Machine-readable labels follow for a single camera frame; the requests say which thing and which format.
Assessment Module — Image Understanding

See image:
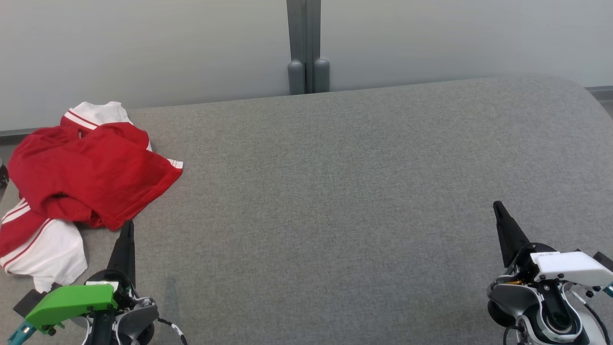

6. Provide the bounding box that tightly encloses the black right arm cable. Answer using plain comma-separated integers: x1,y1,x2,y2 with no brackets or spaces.
571,290,613,345

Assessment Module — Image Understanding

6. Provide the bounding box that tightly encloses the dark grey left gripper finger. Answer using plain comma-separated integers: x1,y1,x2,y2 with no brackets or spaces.
107,219,136,288

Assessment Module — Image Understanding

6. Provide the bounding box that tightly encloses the teal left cable connector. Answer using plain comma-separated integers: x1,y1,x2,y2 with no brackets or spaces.
7,321,37,345

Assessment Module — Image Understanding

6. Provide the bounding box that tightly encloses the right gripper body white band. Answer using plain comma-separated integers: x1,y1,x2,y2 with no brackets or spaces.
511,243,613,288

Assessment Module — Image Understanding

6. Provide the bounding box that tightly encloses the red jersey with white sleeves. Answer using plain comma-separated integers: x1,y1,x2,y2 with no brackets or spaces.
0,101,154,293

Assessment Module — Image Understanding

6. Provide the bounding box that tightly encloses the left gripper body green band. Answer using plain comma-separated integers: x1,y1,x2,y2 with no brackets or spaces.
25,268,138,334

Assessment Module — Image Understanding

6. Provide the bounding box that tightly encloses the black white left arm cable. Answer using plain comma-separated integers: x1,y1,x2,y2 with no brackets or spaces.
157,317,189,345

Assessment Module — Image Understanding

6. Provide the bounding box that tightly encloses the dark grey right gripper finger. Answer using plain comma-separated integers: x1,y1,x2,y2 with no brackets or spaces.
493,201,531,267

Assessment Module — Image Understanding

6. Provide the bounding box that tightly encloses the grey partition post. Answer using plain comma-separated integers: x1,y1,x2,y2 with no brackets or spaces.
286,0,330,95

